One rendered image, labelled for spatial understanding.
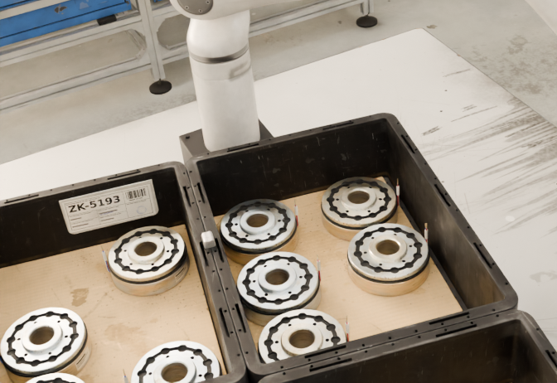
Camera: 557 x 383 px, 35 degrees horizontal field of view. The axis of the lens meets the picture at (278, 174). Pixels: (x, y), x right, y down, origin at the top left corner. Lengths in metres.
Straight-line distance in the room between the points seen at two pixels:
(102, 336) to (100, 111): 2.04
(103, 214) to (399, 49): 0.85
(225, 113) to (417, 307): 0.46
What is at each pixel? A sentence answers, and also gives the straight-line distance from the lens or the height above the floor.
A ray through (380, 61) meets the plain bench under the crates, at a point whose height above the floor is 0.70.
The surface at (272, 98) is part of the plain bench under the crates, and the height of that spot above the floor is 0.70.
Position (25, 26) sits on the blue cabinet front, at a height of 0.37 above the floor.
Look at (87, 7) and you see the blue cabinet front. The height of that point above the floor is 0.37.
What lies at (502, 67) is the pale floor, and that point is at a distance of 3.16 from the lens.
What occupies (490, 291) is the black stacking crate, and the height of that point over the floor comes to 0.91.
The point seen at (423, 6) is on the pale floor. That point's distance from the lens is 3.55.
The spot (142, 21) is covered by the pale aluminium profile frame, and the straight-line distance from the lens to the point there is 3.04.
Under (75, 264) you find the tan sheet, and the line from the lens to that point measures 1.25.
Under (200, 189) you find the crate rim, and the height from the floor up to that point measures 0.92.
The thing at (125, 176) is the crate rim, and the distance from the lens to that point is 1.21.
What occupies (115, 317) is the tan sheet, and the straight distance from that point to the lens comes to 1.16.
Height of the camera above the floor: 1.64
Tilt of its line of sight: 37 degrees down
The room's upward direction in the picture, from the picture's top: 7 degrees counter-clockwise
